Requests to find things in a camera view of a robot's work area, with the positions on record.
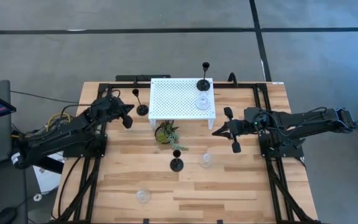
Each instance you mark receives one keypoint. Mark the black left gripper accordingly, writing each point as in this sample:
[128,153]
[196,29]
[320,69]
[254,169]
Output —
[110,109]

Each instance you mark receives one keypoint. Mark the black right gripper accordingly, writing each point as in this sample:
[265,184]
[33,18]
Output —
[238,129]

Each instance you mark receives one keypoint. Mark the tallest black candlestick holder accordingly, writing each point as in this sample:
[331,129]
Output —
[142,109]

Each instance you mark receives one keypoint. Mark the clear glass candle holder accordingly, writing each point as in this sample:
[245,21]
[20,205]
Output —
[203,102]
[205,160]
[143,196]

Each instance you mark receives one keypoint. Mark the shortest black candlestick holder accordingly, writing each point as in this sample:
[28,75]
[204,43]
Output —
[203,85]

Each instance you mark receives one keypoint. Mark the medium black candlestick holder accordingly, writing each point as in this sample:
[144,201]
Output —
[176,165]

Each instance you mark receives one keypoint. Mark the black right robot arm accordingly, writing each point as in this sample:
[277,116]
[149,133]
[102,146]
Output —
[306,121]

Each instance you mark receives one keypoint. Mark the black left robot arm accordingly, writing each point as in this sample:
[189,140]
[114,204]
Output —
[57,133]

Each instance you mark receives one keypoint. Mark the black bar behind table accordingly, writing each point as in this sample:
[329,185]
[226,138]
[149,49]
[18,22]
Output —
[143,77]

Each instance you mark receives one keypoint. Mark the succulent plant in black pot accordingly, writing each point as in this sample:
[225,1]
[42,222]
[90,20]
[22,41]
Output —
[165,133]

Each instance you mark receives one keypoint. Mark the white perforated metal shelf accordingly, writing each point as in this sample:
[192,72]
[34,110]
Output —
[176,99]

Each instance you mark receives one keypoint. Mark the black rear table clamp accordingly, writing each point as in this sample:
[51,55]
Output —
[232,79]

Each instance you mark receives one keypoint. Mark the black support beam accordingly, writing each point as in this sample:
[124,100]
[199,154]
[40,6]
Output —
[48,165]

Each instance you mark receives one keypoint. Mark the white paper sheet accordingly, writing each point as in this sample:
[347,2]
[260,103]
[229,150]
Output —
[47,183]

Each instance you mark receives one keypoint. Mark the white tape roll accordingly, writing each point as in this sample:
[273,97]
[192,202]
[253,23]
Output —
[34,197]

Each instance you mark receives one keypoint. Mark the black computer mouse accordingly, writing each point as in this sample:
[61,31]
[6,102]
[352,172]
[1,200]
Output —
[5,216]

